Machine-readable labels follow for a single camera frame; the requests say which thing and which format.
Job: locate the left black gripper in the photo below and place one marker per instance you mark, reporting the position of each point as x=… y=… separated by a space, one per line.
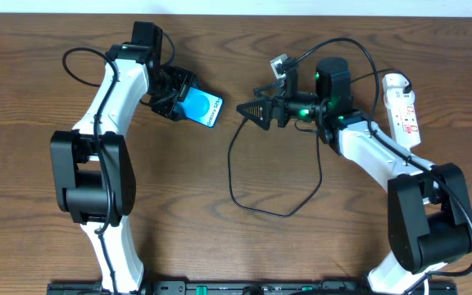
x=174 y=97

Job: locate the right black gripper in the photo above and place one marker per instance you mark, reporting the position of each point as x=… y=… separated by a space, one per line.
x=281 y=112

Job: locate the blue Samsung Galaxy smartphone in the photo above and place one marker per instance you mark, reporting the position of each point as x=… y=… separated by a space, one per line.
x=201 y=107

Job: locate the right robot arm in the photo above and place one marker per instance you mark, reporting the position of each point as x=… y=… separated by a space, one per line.
x=429 y=210

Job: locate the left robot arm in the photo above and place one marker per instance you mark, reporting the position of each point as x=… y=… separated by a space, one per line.
x=93 y=174

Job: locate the white USB charger plug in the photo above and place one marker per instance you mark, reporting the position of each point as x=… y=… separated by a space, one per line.
x=396 y=81

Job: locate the white power strip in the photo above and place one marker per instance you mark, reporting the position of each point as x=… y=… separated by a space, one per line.
x=402 y=117

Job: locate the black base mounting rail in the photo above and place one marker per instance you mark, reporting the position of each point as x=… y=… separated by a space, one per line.
x=240 y=288

